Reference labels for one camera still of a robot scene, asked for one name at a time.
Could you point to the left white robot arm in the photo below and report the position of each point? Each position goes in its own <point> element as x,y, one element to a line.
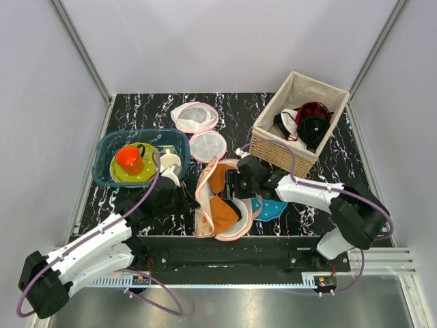
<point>47,282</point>

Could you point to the teal plastic bin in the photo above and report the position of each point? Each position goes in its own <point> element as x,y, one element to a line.
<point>167,140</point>

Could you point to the right aluminium frame post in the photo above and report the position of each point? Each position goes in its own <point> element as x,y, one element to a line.
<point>392,19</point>

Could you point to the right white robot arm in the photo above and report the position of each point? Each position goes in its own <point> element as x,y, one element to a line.
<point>358,215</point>

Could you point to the cream cup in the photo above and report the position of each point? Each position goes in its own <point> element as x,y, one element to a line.
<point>170,160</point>

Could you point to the red and black bra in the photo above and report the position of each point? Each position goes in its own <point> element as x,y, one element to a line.
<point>313,121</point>

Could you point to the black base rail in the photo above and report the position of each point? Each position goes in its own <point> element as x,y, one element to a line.
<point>259,260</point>

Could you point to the yellow polka dot plate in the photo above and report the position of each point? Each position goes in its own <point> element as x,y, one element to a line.
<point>149,171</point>

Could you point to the floral mesh laundry bag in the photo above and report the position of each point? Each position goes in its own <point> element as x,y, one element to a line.
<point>204,226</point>

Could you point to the aluminium frame post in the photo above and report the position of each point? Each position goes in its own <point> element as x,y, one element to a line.
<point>392,19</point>
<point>80,48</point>

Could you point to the orange plastic lid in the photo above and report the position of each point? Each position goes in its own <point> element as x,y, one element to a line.
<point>130,159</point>

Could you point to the blue polka dot plate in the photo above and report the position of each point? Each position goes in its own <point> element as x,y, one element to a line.
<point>267,210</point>

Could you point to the white round mesh bra bag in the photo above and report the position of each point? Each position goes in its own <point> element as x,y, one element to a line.
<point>199,120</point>

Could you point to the orange bra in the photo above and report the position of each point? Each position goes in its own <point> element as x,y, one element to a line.
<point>224,213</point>

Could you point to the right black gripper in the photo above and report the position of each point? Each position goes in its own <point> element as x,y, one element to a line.
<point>231,178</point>

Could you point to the wicker basket with liner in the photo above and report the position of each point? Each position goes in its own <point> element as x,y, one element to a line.
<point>268,142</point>

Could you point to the left aluminium frame post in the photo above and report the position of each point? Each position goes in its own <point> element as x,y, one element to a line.
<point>80,48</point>

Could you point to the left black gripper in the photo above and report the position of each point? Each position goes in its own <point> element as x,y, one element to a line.
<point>185,207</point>

